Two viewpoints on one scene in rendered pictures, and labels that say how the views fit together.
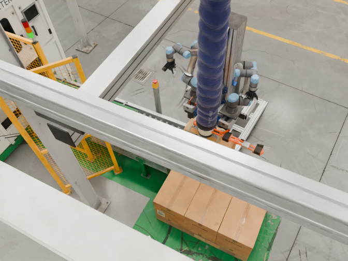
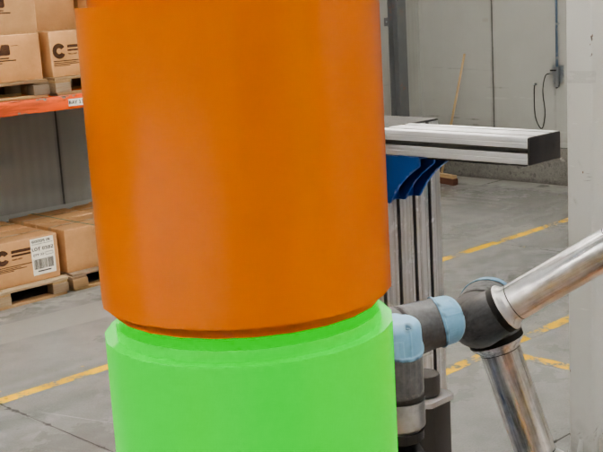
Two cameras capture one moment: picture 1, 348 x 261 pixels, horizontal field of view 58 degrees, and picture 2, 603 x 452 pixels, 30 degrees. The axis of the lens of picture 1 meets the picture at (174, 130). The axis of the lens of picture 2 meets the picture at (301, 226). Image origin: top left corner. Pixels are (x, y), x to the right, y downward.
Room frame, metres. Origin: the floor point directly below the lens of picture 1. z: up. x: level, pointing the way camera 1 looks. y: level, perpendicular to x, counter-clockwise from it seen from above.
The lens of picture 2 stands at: (2.46, 1.44, 2.27)
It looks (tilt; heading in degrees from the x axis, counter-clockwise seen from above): 12 degrees down; 280
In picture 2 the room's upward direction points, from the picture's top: 3 degrees counter-clockwise
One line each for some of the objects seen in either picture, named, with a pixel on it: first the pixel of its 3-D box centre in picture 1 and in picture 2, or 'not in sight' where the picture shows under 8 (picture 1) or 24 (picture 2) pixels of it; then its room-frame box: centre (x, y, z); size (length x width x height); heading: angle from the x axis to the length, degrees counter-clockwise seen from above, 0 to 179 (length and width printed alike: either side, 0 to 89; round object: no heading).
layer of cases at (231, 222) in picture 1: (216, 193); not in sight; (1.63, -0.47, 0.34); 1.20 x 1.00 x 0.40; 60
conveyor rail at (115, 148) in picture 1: (90, 135); not in sight; (2.55, 1.13, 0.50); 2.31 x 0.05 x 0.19; 60
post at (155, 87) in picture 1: (158, 107); not in sight; (2.96, 0.20, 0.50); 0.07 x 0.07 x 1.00; 60
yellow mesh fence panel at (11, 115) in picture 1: (69, 138); not in sight; (2.12, 1.19, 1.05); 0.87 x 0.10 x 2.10; 112
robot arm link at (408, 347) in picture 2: (169, 52); (393, 358); (2.60, -0.01, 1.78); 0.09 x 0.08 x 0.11; 131
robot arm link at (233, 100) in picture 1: (233, 100); not in sight; (2.38, -0.71, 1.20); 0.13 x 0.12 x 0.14; 80
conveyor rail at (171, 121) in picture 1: (117, 102); not in sight; (3.11, 0.80, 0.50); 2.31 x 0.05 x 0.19; 60
